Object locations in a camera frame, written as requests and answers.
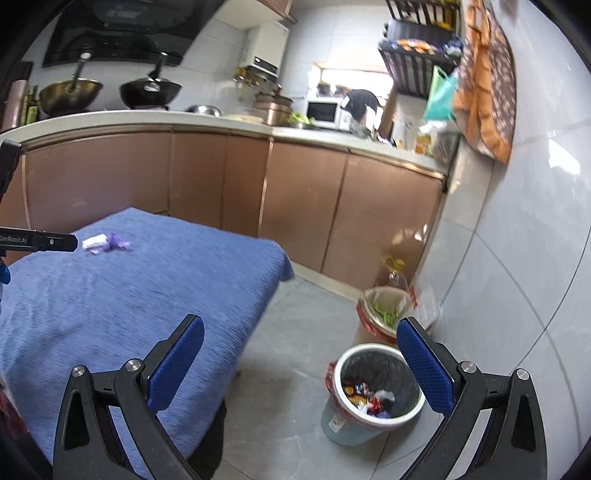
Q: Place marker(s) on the row of snack packets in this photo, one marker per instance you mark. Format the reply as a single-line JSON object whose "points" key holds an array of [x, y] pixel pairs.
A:
{"points": [[415, 46]]}

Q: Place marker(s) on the pile of colourful wrappers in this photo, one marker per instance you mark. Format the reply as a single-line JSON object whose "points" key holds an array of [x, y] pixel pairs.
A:
{"points": [[369, 399]]}

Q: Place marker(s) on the brown kitchen base cabinet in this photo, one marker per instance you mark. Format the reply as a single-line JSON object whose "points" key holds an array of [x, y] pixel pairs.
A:
{"points": [[300, 198]]}

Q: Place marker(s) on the brown wall cabinet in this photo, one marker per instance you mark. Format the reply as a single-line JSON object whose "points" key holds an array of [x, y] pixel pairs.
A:
{"points": [[279, 7]]}

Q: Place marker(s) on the steel bowl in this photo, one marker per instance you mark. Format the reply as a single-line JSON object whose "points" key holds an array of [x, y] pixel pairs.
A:
{"points": [[203, 110]]}

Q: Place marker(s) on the white water heater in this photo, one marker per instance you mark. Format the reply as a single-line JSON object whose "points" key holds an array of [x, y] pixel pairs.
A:
{"points": [[268, 46]]}

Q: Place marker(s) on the beige bin with red bag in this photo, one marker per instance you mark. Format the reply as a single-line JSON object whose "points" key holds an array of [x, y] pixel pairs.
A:
{"points": [[371, 323]]}

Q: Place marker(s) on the green vegetables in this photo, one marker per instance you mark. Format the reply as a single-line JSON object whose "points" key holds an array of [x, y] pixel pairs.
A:
{"points": [[302, 120]]}

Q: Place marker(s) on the hanging kitchen utensils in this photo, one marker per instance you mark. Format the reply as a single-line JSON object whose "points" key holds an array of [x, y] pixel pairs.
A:
{"points": [[254, 77]]}

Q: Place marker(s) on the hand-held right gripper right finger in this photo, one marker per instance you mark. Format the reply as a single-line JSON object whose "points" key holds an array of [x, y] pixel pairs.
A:
{"points": [[422, 369]]}

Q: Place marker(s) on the round bin with white rim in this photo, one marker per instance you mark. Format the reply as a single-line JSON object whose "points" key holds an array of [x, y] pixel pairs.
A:
{"points": [[339, 422]]}

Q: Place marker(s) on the black range hood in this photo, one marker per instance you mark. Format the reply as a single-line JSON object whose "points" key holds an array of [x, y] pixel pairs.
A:
{"points": [[120, 32]]}

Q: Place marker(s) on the green vegetable scraps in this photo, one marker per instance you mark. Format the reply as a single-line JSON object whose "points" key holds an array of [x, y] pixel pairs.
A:
{"points": [[385, 314]]}

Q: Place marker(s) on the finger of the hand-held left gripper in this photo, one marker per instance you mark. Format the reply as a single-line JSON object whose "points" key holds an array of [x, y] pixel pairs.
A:
{"points": [[41, 242], [4, 273]]}

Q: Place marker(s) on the yellow food packet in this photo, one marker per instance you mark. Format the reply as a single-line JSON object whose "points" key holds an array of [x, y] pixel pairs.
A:
{"points": [[422, 144]]}

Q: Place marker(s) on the green plastic bag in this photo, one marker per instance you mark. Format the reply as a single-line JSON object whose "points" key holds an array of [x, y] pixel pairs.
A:
{"points": [[441, 94]]}

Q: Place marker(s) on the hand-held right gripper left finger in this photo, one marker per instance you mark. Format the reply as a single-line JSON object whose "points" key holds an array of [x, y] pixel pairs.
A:
{"points": [[178, 364]]}

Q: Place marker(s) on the orange patterned apron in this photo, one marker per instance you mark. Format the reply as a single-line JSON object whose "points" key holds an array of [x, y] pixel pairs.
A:
{"points": [[489, 92]]}

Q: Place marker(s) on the pink cylinder bottle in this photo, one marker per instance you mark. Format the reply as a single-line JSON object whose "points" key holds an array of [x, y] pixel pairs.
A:
{"points": [[19, 104]]}

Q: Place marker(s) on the white purple candy wrapper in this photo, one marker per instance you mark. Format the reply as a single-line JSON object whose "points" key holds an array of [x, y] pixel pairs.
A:
{"points": [[104, 242]]}

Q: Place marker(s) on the dark olive bottle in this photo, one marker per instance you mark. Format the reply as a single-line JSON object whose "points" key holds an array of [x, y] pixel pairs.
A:
{"points": [[32, 106]]}

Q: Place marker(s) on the blue table cloth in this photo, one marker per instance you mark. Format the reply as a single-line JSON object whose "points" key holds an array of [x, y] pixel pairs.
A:
{"points": [[138, 300]]}

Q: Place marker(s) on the yellow cooking oil bottle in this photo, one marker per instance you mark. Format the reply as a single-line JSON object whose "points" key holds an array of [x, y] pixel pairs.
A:
{"points": [[396, 274]]}

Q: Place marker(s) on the black wok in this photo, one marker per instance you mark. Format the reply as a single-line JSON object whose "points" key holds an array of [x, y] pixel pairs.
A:
{"points": [[147, 92]]}

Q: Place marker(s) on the brass wok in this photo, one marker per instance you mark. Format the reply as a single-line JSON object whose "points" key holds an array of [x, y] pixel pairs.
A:
{"points": [[69, 94]]}

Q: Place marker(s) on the clear plastic packaging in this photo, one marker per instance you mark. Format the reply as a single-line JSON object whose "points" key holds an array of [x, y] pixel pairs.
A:
{"points": [[425, 307]]}

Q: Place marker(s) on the copper cooking pot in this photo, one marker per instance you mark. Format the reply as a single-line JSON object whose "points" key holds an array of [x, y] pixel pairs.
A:
{"points": [[272, 110]]}

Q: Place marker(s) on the white microwave oven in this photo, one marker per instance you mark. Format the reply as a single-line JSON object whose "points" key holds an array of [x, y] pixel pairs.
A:
{"points": [[321, 114]]}

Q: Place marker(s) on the pale cutting board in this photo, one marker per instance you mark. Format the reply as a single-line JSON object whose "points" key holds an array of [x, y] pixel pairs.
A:
{"points": [[242, 118]]}

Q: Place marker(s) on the black wall rack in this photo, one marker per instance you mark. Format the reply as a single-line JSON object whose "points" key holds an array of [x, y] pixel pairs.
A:
{"points": [[408, 74]]}

